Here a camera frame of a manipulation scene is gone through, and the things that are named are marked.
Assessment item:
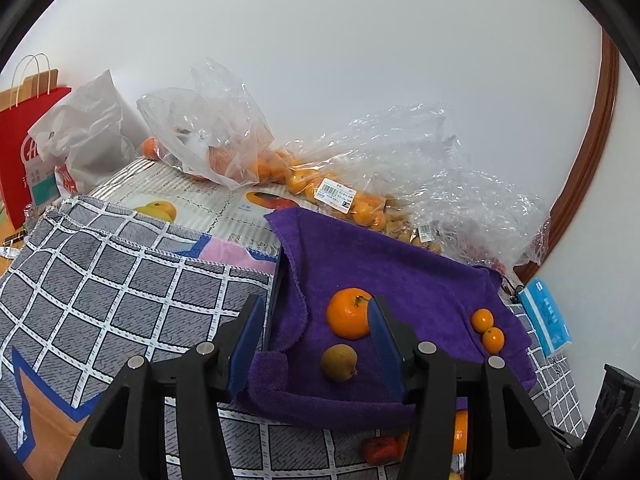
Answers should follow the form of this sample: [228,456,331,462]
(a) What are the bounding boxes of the black tray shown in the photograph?
[262,247,292,356]

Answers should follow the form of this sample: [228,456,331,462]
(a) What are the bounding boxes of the brown wooden door frame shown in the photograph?
[512,27,621,281]

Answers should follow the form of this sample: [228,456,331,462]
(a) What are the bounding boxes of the white plastic bag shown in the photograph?
[27,70,138,201]

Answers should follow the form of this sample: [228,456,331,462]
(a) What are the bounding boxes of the brown paper bag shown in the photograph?
[12,71,60,98]

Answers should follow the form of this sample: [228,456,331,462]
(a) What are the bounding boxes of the purple towel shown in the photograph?
[235,207,538,428]

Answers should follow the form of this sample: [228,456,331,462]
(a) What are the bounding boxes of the grey checked star blanket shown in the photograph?
[0,195,591,480]

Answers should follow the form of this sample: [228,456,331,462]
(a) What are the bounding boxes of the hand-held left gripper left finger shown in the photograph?
[56,294,266,480]

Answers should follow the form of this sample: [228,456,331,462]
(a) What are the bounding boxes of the red paper bag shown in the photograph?
[0,52,73,231]

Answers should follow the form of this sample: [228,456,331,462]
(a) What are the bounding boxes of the small green-brown fruit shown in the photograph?
[320,344,359,383]

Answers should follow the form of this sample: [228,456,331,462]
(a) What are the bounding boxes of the bag of small yellow fruits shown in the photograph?
[382,200,446,256]

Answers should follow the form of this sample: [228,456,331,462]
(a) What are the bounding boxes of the crumpled clear plastic bag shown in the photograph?
[410,165,551,273]

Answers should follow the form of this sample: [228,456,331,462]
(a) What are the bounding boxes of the bagged mandarin oranges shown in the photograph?
[139,137,291,184]

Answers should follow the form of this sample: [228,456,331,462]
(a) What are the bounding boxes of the labelled bag mandarin oranges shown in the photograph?
[285,157,388,233]

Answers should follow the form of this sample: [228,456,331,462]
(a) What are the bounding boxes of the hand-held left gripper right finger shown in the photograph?
[366,296,576,480]

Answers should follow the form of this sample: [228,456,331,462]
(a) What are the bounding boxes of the fruit-printed cardboard box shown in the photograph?
[87,157,301,261]

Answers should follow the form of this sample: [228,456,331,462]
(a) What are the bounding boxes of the small red tomato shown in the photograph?
[361,436,401,466]

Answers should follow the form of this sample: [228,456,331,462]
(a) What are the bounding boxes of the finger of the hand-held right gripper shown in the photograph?
[565,363,640,480]

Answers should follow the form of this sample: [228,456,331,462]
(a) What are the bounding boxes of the clear plastic bag with label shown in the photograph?
[277,102,453,233]

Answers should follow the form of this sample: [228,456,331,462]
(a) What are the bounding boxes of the blue tissue pack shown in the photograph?
[517,278,572,358]

